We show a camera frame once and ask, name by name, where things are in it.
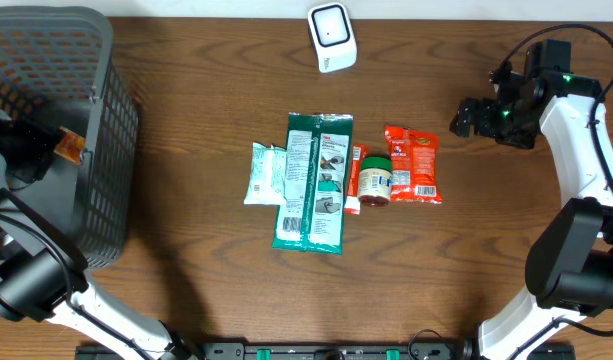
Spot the orange tissue pack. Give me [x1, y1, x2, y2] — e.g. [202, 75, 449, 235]
[53, 127, 86, 166]

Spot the red snack packet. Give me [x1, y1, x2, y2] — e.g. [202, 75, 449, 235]
[384, 125, 442, 204]

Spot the green lid seasoning jar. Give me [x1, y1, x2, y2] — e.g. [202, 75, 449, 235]
[357, 156, 392, 207]

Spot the red stick sachet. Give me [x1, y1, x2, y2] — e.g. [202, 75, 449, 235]
[344, 144, 369, 215]

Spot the light green wipes pack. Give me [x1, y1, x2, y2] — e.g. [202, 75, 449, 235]
[244, 143, 287, 205]

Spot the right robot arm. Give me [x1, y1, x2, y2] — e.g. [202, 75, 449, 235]
[450, 66, 613, 359]

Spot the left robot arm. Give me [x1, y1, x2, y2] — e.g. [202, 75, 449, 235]
[0, 110, 201, 359]

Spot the white barcode scanner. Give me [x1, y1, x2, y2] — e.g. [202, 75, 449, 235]
[307, 2, 358, 73]

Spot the grey plastic mesh basket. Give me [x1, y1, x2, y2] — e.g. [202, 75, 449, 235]
[0, 6, 139, 268]

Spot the left black cable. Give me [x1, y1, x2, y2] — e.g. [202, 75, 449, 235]
[0, 199, 152, 360]

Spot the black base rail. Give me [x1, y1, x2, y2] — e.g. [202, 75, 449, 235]
[74, 341, 577, 360]

